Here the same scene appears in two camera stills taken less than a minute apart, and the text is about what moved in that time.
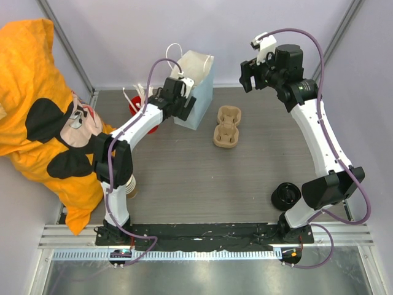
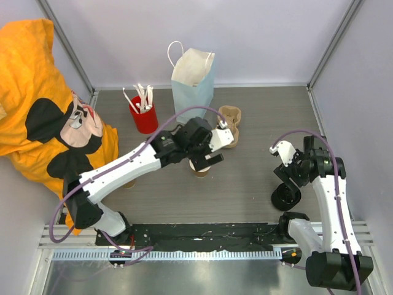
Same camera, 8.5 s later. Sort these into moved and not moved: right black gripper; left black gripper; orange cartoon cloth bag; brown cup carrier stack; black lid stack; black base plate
Moved: left black gripper; right black gripper
Not moved: orange cartoon cloth bag; black lid stack; black base plate; brown cup carrier stack
